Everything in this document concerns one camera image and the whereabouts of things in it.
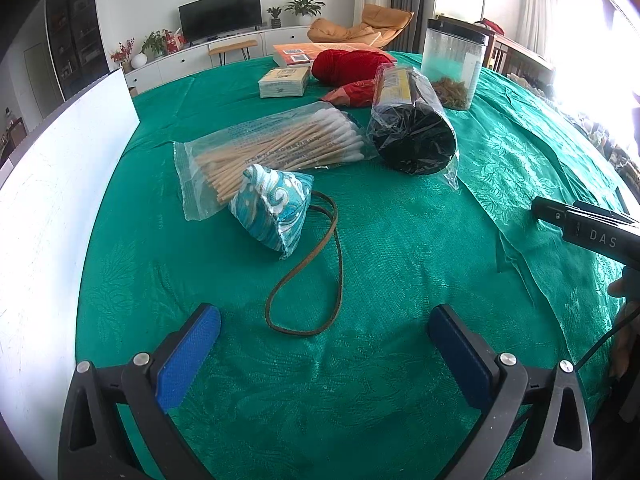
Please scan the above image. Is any white curtain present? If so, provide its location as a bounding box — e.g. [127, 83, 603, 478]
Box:
[520, 0, 586, 56]

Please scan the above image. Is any orange book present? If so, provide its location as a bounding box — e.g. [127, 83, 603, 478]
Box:
[272, 42, 398, 68]

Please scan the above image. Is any large potted plant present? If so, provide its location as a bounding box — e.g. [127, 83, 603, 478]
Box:
[284, 0, 326, 26]

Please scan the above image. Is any grey curtain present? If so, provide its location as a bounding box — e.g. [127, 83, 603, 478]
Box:
[390, 0, 438, 53]

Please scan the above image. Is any person's right hand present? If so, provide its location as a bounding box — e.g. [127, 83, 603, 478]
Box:
[607, 265, 640, 378]

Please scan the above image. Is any red packet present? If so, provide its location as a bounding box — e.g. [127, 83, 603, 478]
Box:
[320, 80, 378, 109]

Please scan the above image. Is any orange lounge chair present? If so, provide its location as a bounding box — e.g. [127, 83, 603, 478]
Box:
[306, 3, 415, 51]

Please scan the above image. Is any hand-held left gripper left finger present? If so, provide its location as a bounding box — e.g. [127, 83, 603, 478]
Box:
[57, 303, 222, 480]

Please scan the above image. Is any small beige box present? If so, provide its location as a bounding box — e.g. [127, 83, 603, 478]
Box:
[258, 66, 311, 99]

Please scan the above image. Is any black cable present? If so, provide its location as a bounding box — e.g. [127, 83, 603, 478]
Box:
[575, 300, 640, 376]

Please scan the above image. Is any clear jar with black lid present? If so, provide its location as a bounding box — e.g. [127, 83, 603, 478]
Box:
[420, 17, 490, 111]

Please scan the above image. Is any bag of cotton swabs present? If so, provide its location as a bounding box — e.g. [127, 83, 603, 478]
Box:
[173, 101, 378, 222]

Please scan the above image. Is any red yarn ball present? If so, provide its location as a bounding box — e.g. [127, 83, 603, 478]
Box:
[311, 48, 396, 87]

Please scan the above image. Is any wooden bench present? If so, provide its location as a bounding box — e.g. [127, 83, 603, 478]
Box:
[207, 38, 258, 67]

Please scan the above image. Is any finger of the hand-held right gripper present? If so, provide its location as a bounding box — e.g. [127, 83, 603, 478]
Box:
[531, 196, 572, 233]

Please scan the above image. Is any black trash bag roll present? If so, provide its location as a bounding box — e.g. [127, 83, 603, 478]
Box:
[366, 66, 460, 191]

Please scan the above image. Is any red flower vase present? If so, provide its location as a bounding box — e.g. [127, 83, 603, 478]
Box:
[110, 37, 137, 73]

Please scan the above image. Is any bushy potted plant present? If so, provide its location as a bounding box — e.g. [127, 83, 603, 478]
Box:
[141, 30, 168, 57]

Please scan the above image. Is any black television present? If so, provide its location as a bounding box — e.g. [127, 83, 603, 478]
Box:
[178, 0, 262, 43]

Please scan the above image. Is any black display cabinet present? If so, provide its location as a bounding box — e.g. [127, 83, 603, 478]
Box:
[45, 0, 111, 103]

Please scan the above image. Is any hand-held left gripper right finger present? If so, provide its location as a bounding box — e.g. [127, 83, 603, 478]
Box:
[427, 304, 593, 480]

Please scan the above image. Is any white television cabinet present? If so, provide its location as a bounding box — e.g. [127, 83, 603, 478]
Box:
[122, 25, 321, 93]

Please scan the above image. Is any white cardboard box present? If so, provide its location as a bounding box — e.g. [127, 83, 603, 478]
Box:
[0, 67, 141, 461]

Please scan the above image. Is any dark wooden chair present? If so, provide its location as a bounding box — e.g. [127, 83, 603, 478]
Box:
[482, 30, 506, 71]

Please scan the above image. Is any blue wave-pattern pouch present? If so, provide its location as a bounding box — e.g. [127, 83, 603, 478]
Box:
[228, 164, 344, 337]

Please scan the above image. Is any green tablecloth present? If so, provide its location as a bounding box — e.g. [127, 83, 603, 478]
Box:
[75, 50, 633, 480]

